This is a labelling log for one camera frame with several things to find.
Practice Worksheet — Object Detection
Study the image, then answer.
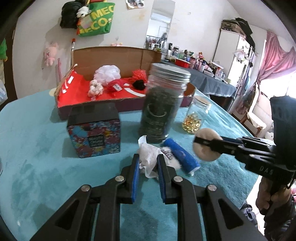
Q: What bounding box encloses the cream lace scrunchie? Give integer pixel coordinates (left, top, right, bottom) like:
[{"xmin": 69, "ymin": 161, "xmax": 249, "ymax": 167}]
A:
[{"xmin": 88, "ymin": 80, "xmax": 104, "ymax": 97}]

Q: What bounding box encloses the black fluffy pom pom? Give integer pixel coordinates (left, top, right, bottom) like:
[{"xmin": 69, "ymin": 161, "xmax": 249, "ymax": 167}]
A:
[{"xmin": 132, "ymin": 79, "xmax": 146, "ymax": 91}]

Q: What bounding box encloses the wall mirror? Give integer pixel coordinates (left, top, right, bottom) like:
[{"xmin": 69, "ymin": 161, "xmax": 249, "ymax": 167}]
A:
[{"xmin": 145, "ymin": 0, "xmax": 175, "ymax": 49}]

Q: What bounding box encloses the orange handled mop stick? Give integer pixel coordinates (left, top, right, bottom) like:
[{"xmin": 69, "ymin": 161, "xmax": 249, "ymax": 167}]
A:
[{"xmin": 70, "ymin": 38, "xmax": 76, "ymax": 68}]

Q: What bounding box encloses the pink curtain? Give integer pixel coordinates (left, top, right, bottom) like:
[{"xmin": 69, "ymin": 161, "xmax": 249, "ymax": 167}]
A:
[{"xmin": 235, "ymin": 31, "xmax": 296, "ymax": 115}]

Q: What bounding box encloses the white refrigerator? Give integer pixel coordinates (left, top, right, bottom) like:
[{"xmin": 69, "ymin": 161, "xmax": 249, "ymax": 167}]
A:
[{"xmin": 213, "ymin": 29, "xmax": 254, "ymax": 87}]

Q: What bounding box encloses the white plush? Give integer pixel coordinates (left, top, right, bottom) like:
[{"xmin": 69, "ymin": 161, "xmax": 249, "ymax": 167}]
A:
[{"xmin": 138, "ymin": 136, "xmax": 181, "ymax": 178}]

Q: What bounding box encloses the grey covered side table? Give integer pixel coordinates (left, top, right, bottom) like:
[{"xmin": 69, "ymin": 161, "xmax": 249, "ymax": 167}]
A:
[{"xmin": 161, "ymin": 60, "xmax": 237, "ymax": 99}]

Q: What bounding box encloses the tall jar of dark tea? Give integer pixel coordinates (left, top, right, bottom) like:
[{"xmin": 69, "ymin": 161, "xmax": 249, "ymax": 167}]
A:
[{"xmin": 138, "ymin": 63, "xmax": 191, "ymax": 144}]

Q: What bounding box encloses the red mesh ball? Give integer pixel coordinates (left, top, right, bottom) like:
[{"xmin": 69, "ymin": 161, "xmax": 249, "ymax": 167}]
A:
[{"xmin": 132, "ymin": 69, "xmax": 147, "ymax": 83}]

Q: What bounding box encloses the small jar of gold capsules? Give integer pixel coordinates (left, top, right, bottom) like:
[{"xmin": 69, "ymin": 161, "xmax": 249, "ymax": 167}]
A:
[{"xmin": 182, "ymin": 95, "xmax": 212, "ymax": 134}]

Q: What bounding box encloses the green plush on door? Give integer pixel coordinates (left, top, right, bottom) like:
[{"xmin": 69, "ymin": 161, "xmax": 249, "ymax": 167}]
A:
[{"xmin": 0, "ymin": 39, "xmax": 8, "ymax": 62}]

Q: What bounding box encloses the pink plush behind box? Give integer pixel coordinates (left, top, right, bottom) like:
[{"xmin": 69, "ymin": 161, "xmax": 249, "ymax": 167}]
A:
[{"xmin": 111, "ymin": 43, "xmax": 123, "ymax": 47}]

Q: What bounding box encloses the blue rolled cloth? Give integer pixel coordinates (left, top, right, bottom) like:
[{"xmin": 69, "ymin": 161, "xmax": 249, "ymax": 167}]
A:
[{"xmin": 163, "ymin": 138, "xmax": 200, "ymax": 176}]

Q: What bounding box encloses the white pink bath pouf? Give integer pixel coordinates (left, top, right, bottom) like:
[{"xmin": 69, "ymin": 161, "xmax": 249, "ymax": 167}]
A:
[{"xmin": 93, "ymin": 65, "xmax": 121, "ymax": 86}]

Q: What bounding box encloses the black colourful gift box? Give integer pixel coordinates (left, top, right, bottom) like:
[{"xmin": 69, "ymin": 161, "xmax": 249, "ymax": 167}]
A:
[{"xmin": 67, "ymin": 102, "xmax": 121, "ymax": 158}]

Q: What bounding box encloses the cardboard box red inside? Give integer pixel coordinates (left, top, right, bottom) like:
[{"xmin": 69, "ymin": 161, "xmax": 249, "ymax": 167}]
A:
[{"xmin": 54, "ymin": 46, "xmax": 197, "ymax": 121}]

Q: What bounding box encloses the black bag on wall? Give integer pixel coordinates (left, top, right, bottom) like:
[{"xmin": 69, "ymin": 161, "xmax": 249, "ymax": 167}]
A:
[{"xmin": 60, "ymin": 0, "xmax": 85, "ymax": 29}]

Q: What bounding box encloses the right hand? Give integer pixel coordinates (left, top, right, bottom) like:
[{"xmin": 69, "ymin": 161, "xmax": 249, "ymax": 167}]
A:
[{"xmin": 255, "ymin": 177, "xmax": 293, "ymax": 229}]

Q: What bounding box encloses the red tray on side table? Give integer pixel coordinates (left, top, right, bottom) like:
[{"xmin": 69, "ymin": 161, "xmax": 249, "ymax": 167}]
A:
[{"xmin": 175, "ymin": 59, "xmax": 190, "ymax": 68}]

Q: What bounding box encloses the green tote bag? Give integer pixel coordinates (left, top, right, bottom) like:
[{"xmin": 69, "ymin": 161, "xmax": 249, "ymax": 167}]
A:
[{"xmin": 76, "ymin": 1, "xmax": 115, "ymax": 37}]

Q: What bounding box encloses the beige powder puff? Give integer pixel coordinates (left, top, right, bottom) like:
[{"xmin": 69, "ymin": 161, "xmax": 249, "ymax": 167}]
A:
[{"xmin": 193, "ymin": 128, "xmax": 223, "ymax": 162}]

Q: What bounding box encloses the pink plush on wall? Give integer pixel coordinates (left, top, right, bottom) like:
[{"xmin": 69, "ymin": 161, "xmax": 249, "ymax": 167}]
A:
[{"xmin": 44, "ymin": 42, "xmax": 58, "ymax": 67}]

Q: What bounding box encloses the red knitted plush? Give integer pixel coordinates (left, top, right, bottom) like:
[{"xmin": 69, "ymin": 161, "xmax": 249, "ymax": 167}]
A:
[{"xmin": 106, "ymin": 79, "xmax": 125, "ymax": 93}]

